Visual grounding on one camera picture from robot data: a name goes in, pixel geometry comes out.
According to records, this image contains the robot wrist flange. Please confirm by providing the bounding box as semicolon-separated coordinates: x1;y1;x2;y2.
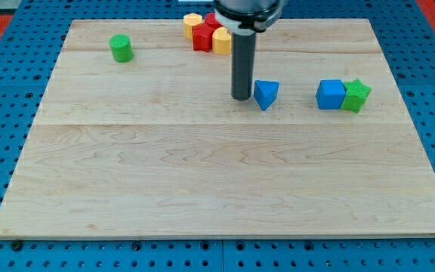
214;0;285;35

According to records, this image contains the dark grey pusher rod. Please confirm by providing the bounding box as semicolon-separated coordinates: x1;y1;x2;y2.
231;33;256;100

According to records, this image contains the yellow hexagon block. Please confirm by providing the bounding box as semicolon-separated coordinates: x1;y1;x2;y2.
183;13;202;40

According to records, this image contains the yellow half-round block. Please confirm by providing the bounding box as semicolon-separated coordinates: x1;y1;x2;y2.
212;27;232;55

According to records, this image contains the red round block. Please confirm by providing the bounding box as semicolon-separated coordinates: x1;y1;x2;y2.
204;12;222;29

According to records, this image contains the red star block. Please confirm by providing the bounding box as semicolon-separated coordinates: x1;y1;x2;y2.
192;23;214;52

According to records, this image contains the blue triangle block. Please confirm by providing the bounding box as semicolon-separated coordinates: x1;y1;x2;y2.
253;80;279;111

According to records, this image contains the blue cube block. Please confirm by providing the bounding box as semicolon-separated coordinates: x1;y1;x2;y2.
316;79;346;110

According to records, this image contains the green cylinder block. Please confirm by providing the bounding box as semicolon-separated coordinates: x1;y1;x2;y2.
109;34;134;63

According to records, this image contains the green star block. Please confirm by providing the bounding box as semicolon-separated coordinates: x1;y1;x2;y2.
341;79;372;113

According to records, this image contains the wooden board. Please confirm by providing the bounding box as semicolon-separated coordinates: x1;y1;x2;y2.
0;19;435;240

